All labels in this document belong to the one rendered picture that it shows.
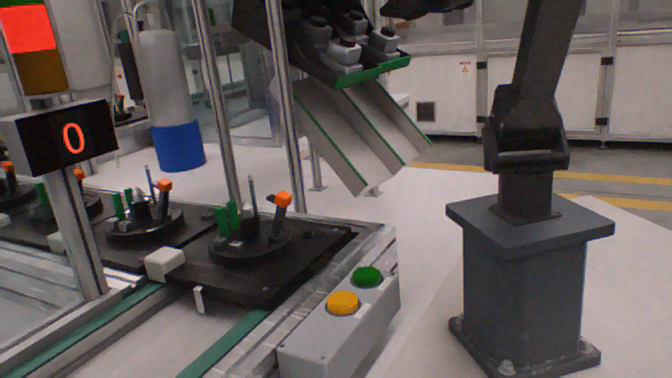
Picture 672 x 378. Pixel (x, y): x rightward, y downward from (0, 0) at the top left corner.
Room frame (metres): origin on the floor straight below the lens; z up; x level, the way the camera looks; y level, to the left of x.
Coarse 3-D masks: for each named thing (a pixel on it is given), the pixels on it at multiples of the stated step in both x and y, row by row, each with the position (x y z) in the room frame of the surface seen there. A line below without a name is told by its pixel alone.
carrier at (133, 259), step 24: (144, 168) 0.95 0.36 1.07; (120, 216) 0.89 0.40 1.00; (144, 216) 0.88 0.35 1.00; (168, 216) 0.86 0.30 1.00; (192, 216) 0.92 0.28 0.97; (96, 240) 0.85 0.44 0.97; (120, 240) 0.82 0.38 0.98; (144, 240) 0.82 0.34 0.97; (168, 240) 0.82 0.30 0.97; (192, 240) 0.82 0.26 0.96; (120, 264) 0.75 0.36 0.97; (144, 264) 0.73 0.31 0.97
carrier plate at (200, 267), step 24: (264, 216) 0.88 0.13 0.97; (312, 240) 0.75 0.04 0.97; (336, 240) 0.75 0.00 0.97; (192, 264) 0.71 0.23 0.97; (264, 264) 0.69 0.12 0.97; (288, 264) 0.68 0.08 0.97; (312, 264) 0.68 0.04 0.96; (192, 288) 0.66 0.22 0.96; (216, 288) 0.64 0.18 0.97; (240, 288) 0.62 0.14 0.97; (264, 288) 0.61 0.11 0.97; (288, 288) 0.63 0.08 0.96
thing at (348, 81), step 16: (240, 0) 1.03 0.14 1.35; (256, 0) 1.00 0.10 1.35; (304, 0) 1.09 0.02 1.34; (240, 16) 1.04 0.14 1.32; (256, 16) 1.01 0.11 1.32; (304, 16) 1.10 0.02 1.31; (320, 16) 1.07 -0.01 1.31; (256, 32) 1.01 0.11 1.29; (288, 32) 0.95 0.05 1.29; (336, 32) 1.04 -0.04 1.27; (288, 48) 0.96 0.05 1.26; (304, 64) 0.93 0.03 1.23; (368, 64) 1.00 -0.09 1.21; (320, 80) 0.91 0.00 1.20; (336, 80) 0.89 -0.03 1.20; (352, 80) 0.92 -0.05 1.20; (368, 80) 0.96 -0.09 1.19
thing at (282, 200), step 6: (282, 192) 0.72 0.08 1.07; (270, 198) 0.72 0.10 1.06; (276, 198) 0.71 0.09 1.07; (282, 198) 0.70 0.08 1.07; (288, 198) 0.70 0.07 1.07; (276, 204) 0.71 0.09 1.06; (282, 204) 0.70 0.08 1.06; (288, 204) 0.71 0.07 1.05; (276, 210) 0.71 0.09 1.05; (282, 210) 0.71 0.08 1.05; (276, 216) 0.71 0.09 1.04; (282, 216) 0.71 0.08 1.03; (276, 222) 0.71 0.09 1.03; (282, 222) 0.72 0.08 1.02; (276, 228) 0.72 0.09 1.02; (282, 228) 0.72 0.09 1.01; (276, 234) 0.72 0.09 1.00
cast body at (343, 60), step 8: (336, 40) 0.93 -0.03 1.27; (344, 40) 0.91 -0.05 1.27; (352, 40) 0.92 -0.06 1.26; (328, 48) 0.93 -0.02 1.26; (336, 48) 0.92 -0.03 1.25; (344, 48) 0.91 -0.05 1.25; (352, 48) 0.91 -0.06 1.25; (360, 48) 0.93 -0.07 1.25; (320, 56) 0.97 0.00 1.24; (328, 56) 0.93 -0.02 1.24; (336, 56) 0.92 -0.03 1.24; (344, 56) 0.91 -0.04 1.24; (352, 56) 0.92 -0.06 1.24; (320, 64) 0.94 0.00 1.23; (328, 64) 0.93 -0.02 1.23; (336, 64) 0.92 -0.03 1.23; (344, 64) 0.91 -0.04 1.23; (352, 64) 0.93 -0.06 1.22; (336, 72) 0.92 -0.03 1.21; (344, 72) 0.91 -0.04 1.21; (352, 72) 0.91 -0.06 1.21
